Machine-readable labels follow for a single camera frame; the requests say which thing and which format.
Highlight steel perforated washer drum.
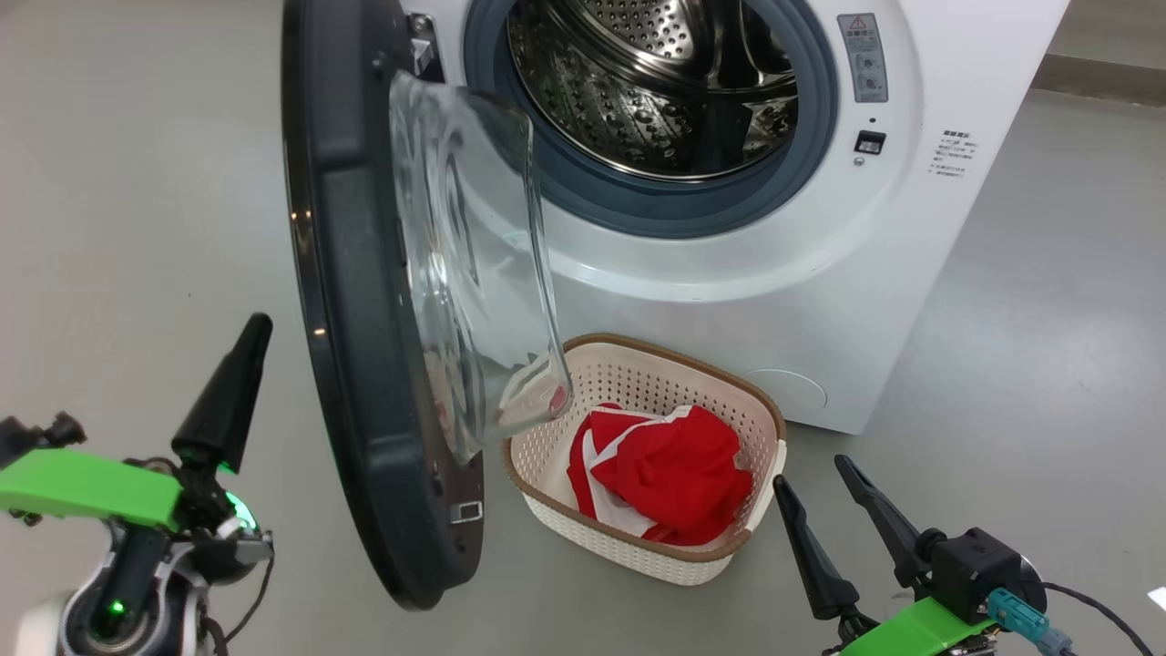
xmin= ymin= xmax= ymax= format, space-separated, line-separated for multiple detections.
xmin=506 ymin=0 xmax=801 ymax=181

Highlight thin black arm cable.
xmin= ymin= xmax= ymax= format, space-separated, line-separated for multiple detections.
xmin=202 ymin=554 xmax=276 ymax=656
xmin=1043 ymin=581 xmax=1158 ymax=656

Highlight white front-load washing machine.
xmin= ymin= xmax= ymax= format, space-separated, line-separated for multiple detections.
xmin=401 ymin=0 xmax=1071 ymax=436

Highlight teal cable connector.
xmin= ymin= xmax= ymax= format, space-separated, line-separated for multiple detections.
xmin=988 ymin=588 xmax=1078 ymax=656

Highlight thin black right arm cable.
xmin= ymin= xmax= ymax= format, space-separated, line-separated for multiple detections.
xmin=1043 ymin=581 xmax=1158 ymax=656

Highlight metal door hinge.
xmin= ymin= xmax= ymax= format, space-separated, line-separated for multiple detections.
xmin=407 ymin=14 xmax=445 ymax=81

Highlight grey warning sticker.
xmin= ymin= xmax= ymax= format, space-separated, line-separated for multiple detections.
xmin=838 ymin=13 xmax=889 ymax=104

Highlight round white filter cover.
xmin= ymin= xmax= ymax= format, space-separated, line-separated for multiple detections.
xmin=740 ymin=369 xmax=828 ymax=413

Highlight red sports jersey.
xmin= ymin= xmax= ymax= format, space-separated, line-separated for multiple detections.
xmin=567 ymin=404 xmax=755 ymax=548

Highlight cream laundry basket brown rim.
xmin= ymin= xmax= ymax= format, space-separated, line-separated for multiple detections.
xmin=501 ymin=333 xmax=789 ymax=586

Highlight black round glass washer door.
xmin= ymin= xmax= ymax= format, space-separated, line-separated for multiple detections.
xmin=281 ymin=0 xmax=573 ymax=611

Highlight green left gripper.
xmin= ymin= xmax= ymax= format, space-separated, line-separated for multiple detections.
xmin=0 ymin=313 xmax=274 ymax=561

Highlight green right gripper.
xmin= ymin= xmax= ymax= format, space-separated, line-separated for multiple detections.
xmin=772 ymin=456 xmax=998 ymax=656

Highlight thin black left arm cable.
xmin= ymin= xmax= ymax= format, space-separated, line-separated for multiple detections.
xmin=202 ymin=554 xmax=276 ymax=656

